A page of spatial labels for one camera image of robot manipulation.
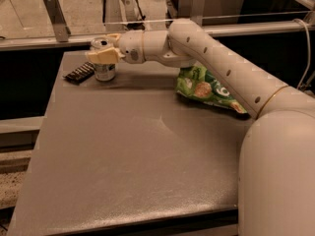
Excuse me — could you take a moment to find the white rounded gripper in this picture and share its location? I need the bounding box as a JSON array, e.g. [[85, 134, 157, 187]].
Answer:
[[86, 30, 145, 64]]

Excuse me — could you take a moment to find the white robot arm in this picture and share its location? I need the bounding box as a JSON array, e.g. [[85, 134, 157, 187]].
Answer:
[[87, 19, 315, 236]]

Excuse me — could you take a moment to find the black rxbar chocolate bar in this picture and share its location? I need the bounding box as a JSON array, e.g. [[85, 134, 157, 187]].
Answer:
[[64, 62, 95, 85]]

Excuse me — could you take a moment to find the metal bracket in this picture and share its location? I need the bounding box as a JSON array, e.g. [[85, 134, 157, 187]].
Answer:
[[43, 0, 71, 42], [190, 0, 206, 26]]

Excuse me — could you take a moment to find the right metal bracket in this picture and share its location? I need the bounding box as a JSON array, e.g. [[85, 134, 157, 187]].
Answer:
[[190, 0, 206, 26]]

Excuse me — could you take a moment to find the silver green 7up can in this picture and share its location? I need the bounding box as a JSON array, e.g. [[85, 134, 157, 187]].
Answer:
[[91, 37, 115, 82]]

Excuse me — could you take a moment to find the left metal bracket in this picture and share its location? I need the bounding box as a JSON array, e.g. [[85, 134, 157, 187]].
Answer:
[[43, 0, 71, 42]]

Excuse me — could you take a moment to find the white cable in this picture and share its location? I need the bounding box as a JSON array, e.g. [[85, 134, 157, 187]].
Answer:
[[293, 18, 312, 90]]

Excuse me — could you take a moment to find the grey metal rail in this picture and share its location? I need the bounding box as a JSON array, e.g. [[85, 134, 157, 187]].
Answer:
[[0, 19, 315, 52]]

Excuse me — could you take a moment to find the green chip bag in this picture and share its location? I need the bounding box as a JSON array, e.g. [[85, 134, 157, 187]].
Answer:
[[175, 65, 247, 114]]

